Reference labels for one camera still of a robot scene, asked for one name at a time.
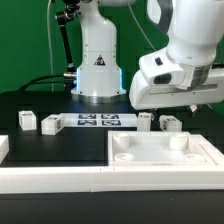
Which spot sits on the white square table top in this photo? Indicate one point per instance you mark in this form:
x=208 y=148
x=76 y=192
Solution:
x=133 y=148

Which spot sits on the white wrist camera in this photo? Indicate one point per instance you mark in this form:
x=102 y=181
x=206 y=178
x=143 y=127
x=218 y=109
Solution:
x=159 y=68

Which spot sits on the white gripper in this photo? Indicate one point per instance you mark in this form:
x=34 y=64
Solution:
x=143 y=96

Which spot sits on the white marker base plate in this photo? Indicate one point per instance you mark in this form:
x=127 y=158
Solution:
x=99 y=120

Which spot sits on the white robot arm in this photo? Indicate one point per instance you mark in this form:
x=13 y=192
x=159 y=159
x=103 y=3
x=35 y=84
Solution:
x=194 y=28

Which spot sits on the white U-shaped fence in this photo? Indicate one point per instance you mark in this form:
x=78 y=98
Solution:
x=116 y=178

